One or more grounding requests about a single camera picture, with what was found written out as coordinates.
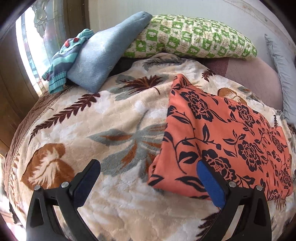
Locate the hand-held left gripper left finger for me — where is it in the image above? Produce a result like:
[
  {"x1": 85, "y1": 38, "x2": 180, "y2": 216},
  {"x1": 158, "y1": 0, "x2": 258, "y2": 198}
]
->
[{"x1": 25, "y1": 159, "x2": 101, "y2": 241}]

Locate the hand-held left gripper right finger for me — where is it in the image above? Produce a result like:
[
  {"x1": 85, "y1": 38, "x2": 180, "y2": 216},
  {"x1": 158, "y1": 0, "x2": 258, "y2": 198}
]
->
[{"x1": 196, "y1": 160, "x2": 272, "y2": 241}]

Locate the orange floral shirt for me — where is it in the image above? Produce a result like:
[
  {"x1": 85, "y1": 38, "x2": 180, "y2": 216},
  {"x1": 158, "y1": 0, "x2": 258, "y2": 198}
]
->
[{"x1": 147, "y1": 74, "x2": 295, "y2": 202}]

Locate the leaf print fleece blanket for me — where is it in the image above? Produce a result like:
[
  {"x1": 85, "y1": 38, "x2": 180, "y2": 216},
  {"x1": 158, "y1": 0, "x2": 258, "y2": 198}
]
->
[{"x1": 3, "y1": 53, "x2": 296, "y2": 241}]

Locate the teal striped knit sweater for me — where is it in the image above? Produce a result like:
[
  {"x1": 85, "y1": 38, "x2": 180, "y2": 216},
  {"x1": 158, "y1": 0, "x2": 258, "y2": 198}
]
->
[{"x1": 42, "y1": 28, "x2": 95, "y2": 94}]

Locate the grey-blue pillow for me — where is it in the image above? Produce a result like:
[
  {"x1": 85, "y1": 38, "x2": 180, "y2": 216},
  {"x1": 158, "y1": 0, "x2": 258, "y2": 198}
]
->
[{"x1": 264, "y1": 34, "x2": 296, "y2": 129}]

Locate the light blue fleece cloth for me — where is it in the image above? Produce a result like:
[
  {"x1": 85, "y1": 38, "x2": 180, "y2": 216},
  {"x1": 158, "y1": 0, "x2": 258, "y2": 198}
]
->
[{"x1": 67, "y1": 11, "x2": 152, "y2": 93}]

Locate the green checked pillow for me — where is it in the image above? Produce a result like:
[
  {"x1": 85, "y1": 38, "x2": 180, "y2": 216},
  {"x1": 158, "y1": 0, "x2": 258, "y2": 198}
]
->
[{"x1": 122, "y1": 14, "x2": 258, "y2": 61}]

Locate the stained glass window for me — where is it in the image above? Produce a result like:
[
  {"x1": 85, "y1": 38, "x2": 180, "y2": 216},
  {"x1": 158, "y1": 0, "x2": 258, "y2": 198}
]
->
[{"x1": 15, "y1": 0, "x2": 70, "y2": 95}]

